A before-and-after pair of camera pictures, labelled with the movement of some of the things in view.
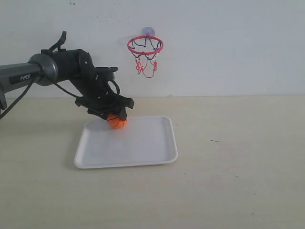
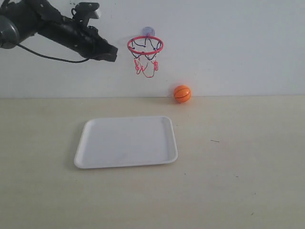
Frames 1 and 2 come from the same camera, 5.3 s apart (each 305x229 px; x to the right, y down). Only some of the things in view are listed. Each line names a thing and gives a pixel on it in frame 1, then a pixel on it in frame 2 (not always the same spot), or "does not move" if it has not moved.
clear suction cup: x=148 y=31 does not move
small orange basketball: x=114 y=121 → x=182 y=93
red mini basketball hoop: x=145 y=49 does not move
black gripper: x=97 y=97 → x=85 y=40
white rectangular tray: x=142 y=140 does not move
